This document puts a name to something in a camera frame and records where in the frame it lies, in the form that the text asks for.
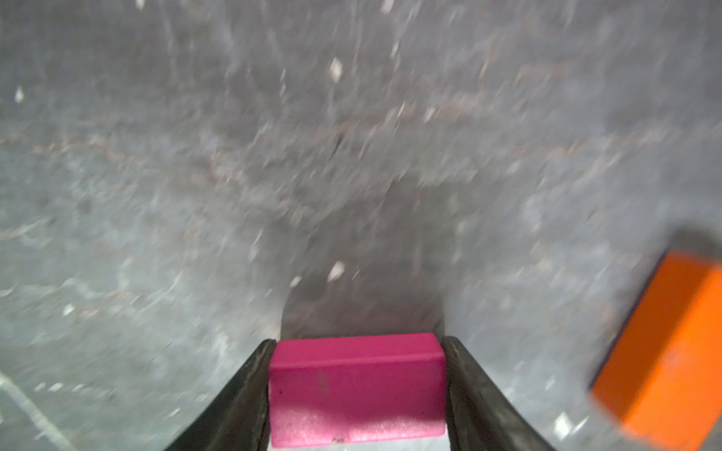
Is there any magenta block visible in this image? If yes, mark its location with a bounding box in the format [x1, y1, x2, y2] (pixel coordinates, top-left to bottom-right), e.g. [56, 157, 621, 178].
[268, 334, 447, 448]

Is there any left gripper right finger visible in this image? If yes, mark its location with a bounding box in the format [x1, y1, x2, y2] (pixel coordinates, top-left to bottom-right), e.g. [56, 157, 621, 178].
[441, 336, 554, 451]

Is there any orange block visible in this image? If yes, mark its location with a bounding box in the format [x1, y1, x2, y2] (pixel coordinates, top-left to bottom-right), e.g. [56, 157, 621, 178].
[590, 252, 721, 450]

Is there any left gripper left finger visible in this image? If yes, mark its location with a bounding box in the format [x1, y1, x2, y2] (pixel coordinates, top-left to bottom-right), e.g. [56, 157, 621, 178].
[167, 339, 276, 451]

